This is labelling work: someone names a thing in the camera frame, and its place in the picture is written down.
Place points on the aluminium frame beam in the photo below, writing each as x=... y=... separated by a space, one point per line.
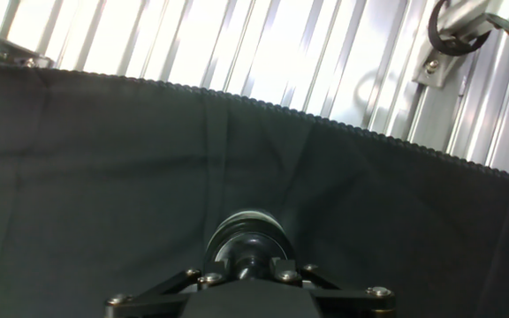
x=7 y=50

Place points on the black cloth with blue print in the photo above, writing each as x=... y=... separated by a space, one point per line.
x=237 y=176

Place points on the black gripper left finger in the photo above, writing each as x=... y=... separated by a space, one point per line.
x=161 y=298

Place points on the metal camera bracket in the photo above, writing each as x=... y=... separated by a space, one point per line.
x=449 y=48

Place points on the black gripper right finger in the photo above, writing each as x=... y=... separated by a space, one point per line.
x=347 y=296

